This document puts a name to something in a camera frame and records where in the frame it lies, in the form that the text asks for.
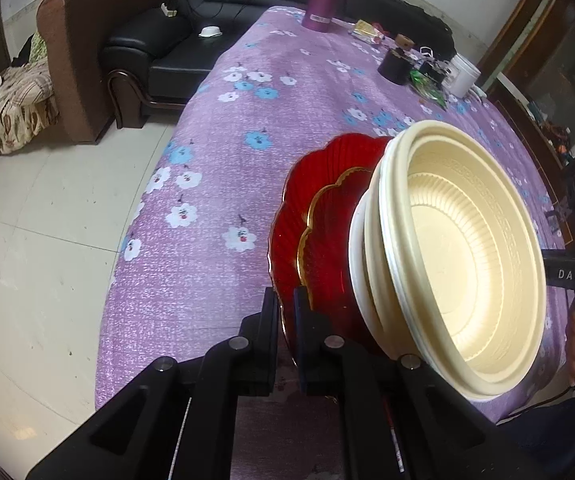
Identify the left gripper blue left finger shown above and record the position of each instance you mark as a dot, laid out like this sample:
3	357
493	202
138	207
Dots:
269	324

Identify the large cream plastic bowl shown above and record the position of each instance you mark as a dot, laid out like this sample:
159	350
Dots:
483	261

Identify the white plastic bowl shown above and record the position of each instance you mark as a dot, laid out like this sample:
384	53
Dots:
359	279

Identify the cream bowl with white rim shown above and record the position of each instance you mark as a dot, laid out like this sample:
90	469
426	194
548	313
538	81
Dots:
396	274

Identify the yellow snack packet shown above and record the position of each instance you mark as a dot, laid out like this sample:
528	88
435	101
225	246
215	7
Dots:
367	33

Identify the white cylindrical jar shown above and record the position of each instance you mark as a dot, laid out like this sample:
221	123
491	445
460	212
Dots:
462	76

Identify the red glass scalloped plate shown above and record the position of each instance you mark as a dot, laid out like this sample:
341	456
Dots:
308	243

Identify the purple floral tablecloth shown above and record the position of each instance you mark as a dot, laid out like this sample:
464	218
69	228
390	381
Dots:
194	262

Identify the small black box with cables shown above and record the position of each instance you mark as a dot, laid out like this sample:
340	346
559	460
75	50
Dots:
433	68

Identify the white object on sofa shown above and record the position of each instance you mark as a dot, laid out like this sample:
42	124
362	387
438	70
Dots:
210	32

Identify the black round container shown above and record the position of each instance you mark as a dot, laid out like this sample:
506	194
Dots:
395	68

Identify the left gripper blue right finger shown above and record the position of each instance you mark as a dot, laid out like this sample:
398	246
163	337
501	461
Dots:
303	322

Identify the black leather sofa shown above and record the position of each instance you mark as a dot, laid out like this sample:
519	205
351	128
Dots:
157	60

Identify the green plastic wrapper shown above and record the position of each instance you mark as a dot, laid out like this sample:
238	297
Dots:
427	88

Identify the floral patterned cushion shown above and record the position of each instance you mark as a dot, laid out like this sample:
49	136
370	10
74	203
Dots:
27	105

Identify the brown armchair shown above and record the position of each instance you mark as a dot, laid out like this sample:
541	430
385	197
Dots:
74	32

